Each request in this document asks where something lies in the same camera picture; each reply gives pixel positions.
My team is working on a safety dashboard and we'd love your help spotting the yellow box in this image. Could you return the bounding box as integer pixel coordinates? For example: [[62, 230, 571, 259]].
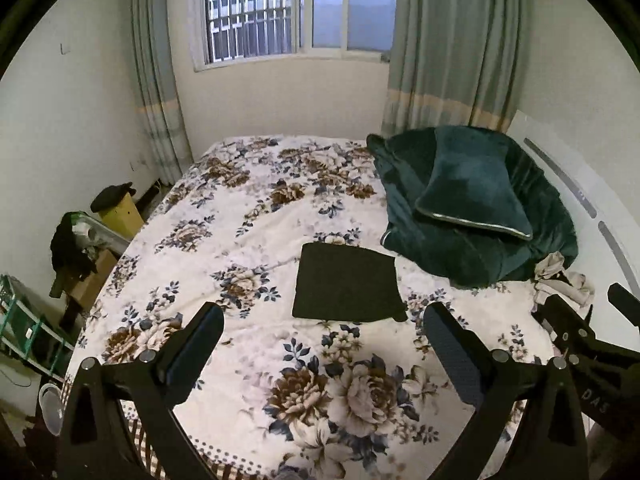
[[97, 192, 146, 239]]

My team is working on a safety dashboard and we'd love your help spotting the white bed headboard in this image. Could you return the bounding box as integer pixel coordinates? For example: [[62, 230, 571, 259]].
[[505, 109, 640, 321]]

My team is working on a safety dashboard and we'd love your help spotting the brown cardboard box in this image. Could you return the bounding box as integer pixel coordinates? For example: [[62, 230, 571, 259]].
[[69, 249, 119, 312]]

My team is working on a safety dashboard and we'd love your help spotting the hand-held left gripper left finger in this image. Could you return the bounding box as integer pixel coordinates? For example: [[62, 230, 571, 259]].
[[56, 302, 224, 480]]

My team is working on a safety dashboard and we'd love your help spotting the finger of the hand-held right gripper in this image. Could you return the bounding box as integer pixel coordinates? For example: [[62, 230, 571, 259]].
[[542, 294, 598, 356], [607, 283, 640, 318]]

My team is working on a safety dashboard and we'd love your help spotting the black hanging garment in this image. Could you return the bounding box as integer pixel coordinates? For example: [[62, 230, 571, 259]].
[[49, 212, 99, 297]]

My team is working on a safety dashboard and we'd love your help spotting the dark green plush pillow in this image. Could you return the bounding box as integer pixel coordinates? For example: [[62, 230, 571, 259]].
[[414, 127, 534, 241]]

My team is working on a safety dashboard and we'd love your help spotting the dark green plush blanket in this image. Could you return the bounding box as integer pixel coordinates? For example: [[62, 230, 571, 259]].
[[366, 126, 579, 289]]

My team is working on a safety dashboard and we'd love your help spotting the clear plastic bowl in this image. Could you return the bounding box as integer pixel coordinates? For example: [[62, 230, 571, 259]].
[[38, 382, 67, 437]]

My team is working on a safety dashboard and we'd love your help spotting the beige crumpled garment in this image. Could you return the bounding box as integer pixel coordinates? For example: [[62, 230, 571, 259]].
[[531, 252, 596, 311]]

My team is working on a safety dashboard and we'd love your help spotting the floral bedspread with checked border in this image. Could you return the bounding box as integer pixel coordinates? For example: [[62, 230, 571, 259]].
[[65, 135, 593, 480]]

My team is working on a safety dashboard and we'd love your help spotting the green metal rack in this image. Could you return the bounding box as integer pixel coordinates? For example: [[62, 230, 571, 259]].
[[0, 274, 77, 377]]

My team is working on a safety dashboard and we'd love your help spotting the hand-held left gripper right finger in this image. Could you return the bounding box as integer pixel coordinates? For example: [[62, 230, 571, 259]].
[[424, 302, 591, 480]]

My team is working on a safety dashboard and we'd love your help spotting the clear plastic storage box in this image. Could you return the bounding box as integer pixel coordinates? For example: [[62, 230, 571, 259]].
[[65, 211, 127, 257]]

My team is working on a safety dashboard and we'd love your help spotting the barred window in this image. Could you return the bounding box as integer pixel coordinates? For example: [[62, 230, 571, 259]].
[[190, 0, 401, 72]]

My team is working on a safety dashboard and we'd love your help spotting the dark striped sweater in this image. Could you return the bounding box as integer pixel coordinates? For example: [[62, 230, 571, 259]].
[[292, 242, 409, 324]]

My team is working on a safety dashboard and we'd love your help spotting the green curtain with beige band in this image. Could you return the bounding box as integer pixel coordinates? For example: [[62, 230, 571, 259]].
[[130, 0, 194, 186], [380, 0, 534, 141]]

